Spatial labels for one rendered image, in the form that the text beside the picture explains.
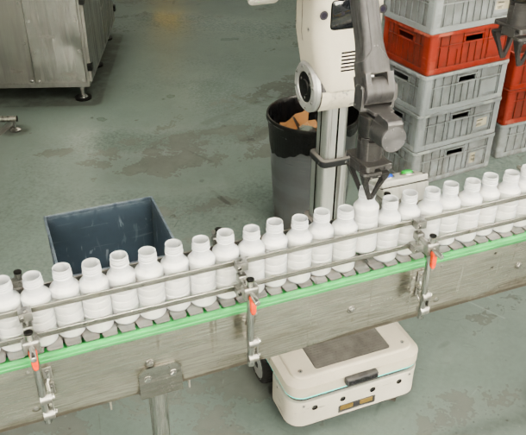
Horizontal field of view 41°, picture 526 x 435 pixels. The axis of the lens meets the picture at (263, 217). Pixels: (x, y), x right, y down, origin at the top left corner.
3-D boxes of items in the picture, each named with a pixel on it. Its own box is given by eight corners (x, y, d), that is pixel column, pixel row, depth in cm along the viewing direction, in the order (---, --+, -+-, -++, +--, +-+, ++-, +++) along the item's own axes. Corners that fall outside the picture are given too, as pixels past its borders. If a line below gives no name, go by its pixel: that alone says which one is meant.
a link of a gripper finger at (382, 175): (361, 206, 158) (364, 168, 153) (347, 192, 164) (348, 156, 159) (388, 201, 160) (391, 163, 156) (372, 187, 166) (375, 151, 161)
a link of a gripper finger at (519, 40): (516, 58, 180) (523, 22, 175) (535, 66, 174) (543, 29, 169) (494, 61, 178) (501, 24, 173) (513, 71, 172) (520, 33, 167)
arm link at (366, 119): (378, 102, 155) (354, 105, 153) (393, 113, 150) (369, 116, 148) (375, 131, 159) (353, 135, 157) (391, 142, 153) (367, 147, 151)
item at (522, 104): (502, 126, 421) (509, 91, 409) (459, 101, 452) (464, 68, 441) (579, 110, 443) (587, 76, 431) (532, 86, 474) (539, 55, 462)
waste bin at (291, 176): (285, 256, 345) (289, 138, 310) (252, 211, 380) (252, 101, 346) (367, 237, 359) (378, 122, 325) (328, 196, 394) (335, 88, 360)
